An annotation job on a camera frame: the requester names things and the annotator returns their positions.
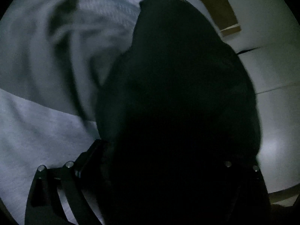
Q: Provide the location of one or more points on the wooden headboard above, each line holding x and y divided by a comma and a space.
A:
211, 2

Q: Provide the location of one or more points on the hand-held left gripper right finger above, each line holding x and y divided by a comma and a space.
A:
243, 192

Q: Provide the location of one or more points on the black puffer jacket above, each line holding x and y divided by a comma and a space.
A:
175, 75

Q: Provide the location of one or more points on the white wardrobe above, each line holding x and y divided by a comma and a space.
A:
276, 75

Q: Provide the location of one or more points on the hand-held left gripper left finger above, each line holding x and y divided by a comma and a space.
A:
70, 187

